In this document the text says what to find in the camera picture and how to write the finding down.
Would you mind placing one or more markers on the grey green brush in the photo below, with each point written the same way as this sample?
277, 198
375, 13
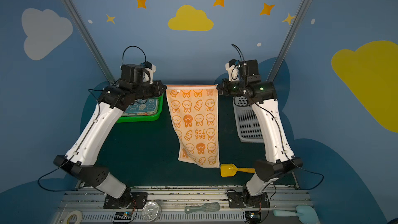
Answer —
206, 208

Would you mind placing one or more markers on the aluminium front rail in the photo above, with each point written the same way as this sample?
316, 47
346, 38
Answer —
173, 201

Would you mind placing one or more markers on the clear round lid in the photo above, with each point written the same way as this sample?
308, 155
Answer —
151, 211

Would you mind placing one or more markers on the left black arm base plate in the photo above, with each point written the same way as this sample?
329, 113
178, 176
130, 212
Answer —
128, 200

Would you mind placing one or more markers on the aluminium frame post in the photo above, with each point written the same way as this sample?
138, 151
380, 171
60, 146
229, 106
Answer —
78, 21
294, 27

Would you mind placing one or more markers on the aluminium rear frame bar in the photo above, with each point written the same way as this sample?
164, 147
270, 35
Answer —
186, 85

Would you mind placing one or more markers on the small circuit board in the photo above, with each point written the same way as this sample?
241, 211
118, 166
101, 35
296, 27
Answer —
122, 218
252, 217

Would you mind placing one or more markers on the orange pattern towel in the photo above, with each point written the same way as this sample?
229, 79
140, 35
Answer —
194, 115

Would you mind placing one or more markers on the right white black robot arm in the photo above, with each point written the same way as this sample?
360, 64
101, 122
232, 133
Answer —
279, 157

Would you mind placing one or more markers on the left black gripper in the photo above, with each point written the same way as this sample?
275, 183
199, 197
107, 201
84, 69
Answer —
158, 88

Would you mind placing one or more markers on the right small circuit board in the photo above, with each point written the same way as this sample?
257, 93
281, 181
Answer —
252, 217

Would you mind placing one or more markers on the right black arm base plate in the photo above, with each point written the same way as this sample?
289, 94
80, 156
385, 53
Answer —
242, 199

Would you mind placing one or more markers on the green plastic basket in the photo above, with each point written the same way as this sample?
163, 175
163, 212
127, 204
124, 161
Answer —
125, 119

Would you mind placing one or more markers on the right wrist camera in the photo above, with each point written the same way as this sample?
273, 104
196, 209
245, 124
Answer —
242, 70

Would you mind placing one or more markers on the teal owl pattern towel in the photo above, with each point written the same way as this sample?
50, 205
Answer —
143, 108

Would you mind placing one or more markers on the aluminium left frame post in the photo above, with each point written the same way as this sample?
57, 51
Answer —
78, 21

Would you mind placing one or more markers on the white tape roll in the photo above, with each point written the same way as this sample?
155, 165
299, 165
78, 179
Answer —
74, 217

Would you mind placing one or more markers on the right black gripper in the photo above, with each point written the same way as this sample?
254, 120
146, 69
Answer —
224, 88

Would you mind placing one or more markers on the mint green spatula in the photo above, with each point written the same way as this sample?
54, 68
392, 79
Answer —
306, 214

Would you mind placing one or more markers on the left small circuit board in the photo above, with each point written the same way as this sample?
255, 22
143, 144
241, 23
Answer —
122, 218

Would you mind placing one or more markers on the aluminium right frame post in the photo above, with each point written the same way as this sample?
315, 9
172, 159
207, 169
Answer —
294, 27

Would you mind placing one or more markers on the yellow toy shovel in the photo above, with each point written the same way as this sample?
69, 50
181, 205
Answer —
230, 170

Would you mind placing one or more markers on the grey plastic basket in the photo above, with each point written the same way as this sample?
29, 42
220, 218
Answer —
247, 124

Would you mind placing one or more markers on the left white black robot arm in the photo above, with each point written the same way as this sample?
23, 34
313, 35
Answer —
80, 159

